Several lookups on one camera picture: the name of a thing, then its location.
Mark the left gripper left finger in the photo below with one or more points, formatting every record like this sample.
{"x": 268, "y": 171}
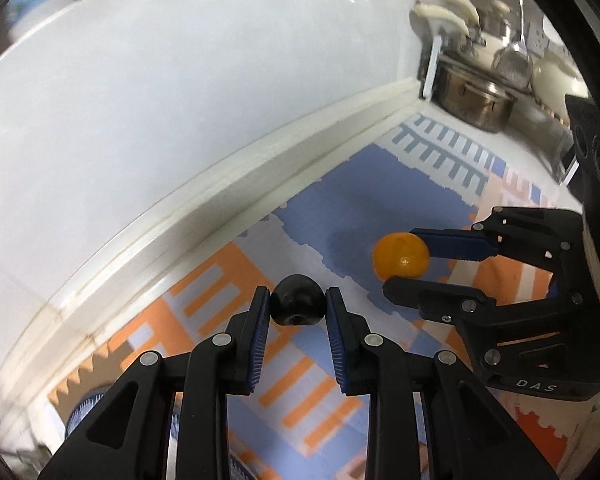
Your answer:
{"x": 250, "y": 337}

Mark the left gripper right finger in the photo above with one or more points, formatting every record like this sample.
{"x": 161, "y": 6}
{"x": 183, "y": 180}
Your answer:
{"x": 351, "y": 359}

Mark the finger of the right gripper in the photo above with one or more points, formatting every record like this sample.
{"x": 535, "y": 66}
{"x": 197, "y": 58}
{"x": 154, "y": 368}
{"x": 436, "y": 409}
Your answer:
{"x": 434, "y": 301}
{"x": 457, "y": 244}

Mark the dark plum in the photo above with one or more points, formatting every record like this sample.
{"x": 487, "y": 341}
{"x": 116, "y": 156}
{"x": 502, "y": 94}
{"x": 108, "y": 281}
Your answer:
{"x": 297, "y": 300}

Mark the small back orange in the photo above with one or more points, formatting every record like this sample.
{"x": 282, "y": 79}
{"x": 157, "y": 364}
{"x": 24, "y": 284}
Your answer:
{"x": 400, "y": 254}

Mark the colourful patterned table mat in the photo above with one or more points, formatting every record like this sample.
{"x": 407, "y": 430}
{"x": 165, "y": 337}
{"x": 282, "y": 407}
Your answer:
{"x": 429, "y": 172}

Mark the steel cooking pot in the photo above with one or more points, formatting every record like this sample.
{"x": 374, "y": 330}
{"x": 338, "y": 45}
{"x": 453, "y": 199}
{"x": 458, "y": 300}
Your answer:
{"x": 474, "y": 99}

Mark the metal shelf rack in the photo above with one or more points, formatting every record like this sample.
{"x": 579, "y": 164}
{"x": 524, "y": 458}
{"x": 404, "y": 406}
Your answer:
{"x": 548, "y": 134}

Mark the blue white porcelain plate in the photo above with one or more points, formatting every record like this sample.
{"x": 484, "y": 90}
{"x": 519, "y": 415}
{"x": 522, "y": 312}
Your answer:
{"x": 87, "y": 414}

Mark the cream ceramic teapot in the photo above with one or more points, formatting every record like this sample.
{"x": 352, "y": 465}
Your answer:
{"x": 553, "y": 79}

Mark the metal spatula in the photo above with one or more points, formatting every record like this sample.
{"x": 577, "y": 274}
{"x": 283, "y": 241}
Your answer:
{"x": 513, "y": 63}

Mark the white rice paddle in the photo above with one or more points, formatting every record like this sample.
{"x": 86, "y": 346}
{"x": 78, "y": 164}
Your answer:
{"x": 555, "y": 42}

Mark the cream pan handle lower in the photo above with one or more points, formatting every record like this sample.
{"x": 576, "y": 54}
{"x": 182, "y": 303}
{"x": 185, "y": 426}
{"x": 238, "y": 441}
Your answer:
{"x": 440, "y": 18}

